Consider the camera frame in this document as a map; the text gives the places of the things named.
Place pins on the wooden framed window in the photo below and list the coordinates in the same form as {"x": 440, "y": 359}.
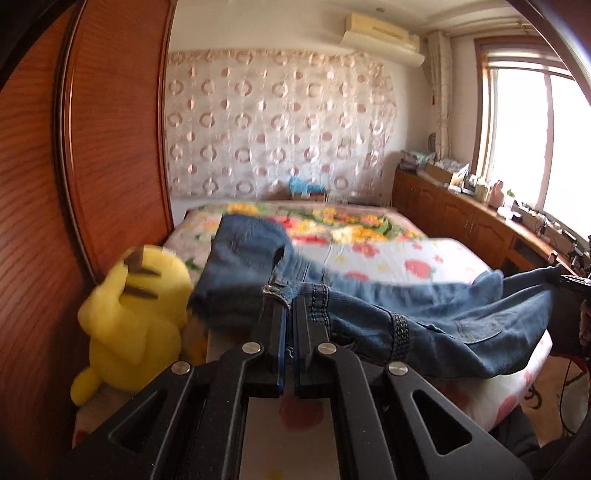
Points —
{"x": 535, "y": 130}

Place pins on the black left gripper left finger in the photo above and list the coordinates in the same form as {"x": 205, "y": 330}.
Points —
{"x": 266, "y": 370}

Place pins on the brown wooden side cabinet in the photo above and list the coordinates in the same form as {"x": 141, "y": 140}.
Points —
{"x": 502, "y": 244}

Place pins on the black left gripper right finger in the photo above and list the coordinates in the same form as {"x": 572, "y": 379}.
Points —
{"x": 312, "y": 379}

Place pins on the floral bed sheet mattress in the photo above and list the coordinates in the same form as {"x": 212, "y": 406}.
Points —
{"x": 290, "y": 439}

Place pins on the white wall air conditioner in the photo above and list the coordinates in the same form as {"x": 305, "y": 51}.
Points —
{"x": 382, "y": 39}

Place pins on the white circle pattern curtain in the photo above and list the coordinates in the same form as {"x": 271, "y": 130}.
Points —
{"x": 243, "y": 123}

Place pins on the beige window curtain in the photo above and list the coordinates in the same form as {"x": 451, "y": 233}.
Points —
{"x": 441, "y": 62}

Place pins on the small blue toy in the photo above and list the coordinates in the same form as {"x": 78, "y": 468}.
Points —
{"x": 298, "y": 187}

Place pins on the yellow Pikachu plush toy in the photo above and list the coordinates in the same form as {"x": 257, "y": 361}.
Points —
{"x": 134, "y": 320}

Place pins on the blue denim jeans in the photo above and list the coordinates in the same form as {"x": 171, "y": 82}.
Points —
{"x": 487, "y": 328}

